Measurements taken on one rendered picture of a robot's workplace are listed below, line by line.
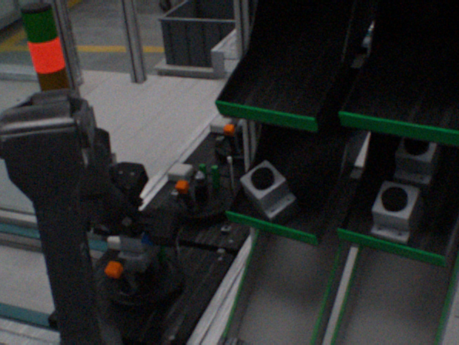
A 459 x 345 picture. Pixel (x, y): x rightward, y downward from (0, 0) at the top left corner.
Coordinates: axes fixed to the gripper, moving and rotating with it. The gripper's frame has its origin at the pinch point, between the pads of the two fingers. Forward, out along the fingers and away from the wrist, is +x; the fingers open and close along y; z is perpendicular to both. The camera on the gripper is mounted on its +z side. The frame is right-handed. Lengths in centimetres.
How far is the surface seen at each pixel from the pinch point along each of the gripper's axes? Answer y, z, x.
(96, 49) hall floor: 254, 222, 295
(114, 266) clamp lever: -0.4, -7.5, -4.3
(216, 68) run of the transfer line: 36, 82, 83
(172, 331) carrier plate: -9.6, -14.4, 3.4
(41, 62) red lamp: 18.4, 21.2, -15.1
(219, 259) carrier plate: -9.9, 0.6, 14.1
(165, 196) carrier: 9.5, 14.0, 24.1
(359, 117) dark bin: -37.4, 9.6, -28.2
